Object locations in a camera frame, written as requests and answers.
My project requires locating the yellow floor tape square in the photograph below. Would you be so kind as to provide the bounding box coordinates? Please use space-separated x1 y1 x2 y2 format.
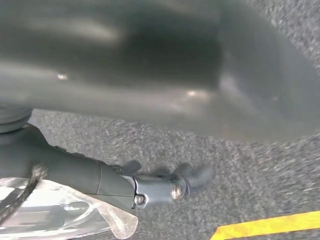
210 210 320 240

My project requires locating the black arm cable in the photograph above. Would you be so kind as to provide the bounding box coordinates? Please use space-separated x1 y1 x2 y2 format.
0 165 48 227

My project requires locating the chrome barrier stanchion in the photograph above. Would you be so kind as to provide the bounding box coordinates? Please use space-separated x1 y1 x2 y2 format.
0 177 139 240

